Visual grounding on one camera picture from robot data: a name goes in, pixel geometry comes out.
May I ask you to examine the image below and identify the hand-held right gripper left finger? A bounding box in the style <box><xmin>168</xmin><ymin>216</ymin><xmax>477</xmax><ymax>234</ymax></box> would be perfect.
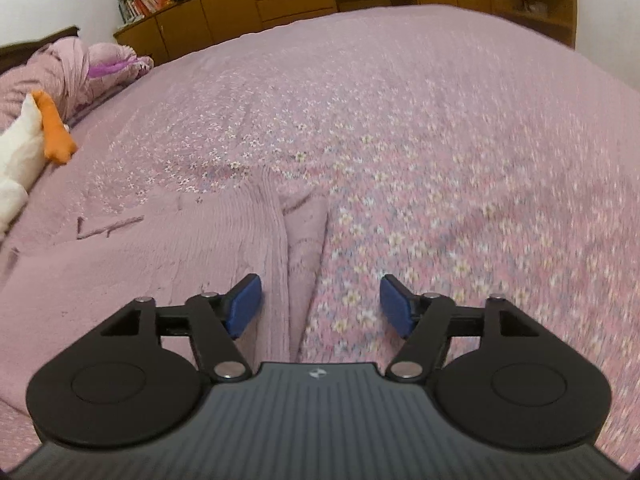
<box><xmin>100</xmin><ymin>273</ymin><xmax>262</xmax><ymax>381</ymax></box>

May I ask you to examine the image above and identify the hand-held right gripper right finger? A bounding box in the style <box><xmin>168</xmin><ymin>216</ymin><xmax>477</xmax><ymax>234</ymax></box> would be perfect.
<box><xmin>379</xmin><ymin>273</ymin><xmax>541</xmax><ymax>382</ymax></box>

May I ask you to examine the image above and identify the mauve knit sweater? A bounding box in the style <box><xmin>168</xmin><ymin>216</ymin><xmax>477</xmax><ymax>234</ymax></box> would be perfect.
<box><xmin>0</xmin><ymin>166</ymin><xmax>331</xmax><ymax>413</ymax></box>

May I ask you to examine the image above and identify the pink floral bedspread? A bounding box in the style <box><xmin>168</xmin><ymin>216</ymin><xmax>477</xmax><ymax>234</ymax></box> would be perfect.
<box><xmin>0</xmin><ymin>4</ymin><xmax>640</xmax><ymax>466</ymax></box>

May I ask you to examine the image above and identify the white orange plush toy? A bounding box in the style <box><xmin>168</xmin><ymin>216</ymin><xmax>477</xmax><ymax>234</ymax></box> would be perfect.
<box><xmin>0</xmin><ymin>90</ymin><xmax>79</xmax><ymax>235</ymax></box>

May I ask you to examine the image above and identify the wooden cabinet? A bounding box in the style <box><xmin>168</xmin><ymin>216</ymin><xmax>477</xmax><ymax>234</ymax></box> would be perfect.
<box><xmin>114</xmin><ymin>0</ymin><xmax>580</xmax><ymax>66</ymax></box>

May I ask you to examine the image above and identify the pink quilt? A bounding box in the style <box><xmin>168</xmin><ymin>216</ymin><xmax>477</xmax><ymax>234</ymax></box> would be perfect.
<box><xmin>0</xmin><ymin>37</ymin><xmax>155</xmax><ymax>131</ymax></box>

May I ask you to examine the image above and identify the row of books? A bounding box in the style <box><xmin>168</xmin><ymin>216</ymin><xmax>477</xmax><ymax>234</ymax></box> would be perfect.
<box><xmin>119</xmin><ymin>0</ymin><xmax>161</xmax><ymax>23</ymax></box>

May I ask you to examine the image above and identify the dark wooden headboard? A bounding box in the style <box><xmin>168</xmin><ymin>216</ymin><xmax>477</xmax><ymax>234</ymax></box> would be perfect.
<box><xmin>0</xmin><ymin>25</ymin><xmax>81</xmax><ymax>75</ymax></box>

